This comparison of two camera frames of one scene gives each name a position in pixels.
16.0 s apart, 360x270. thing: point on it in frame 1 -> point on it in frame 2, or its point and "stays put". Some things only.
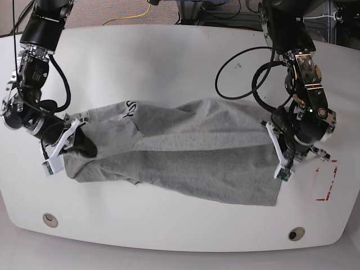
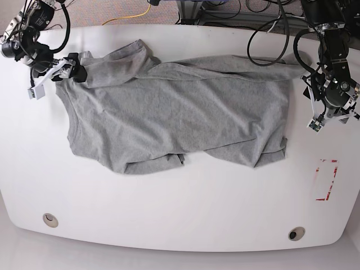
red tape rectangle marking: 317,169 stays put
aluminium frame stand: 189,14 stays put
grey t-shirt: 211,148 -> 135,113
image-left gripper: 72,128 -> 61,68
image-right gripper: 297,136 -> 333,95
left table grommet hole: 50,220 stays put
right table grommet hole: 296,233 stays put
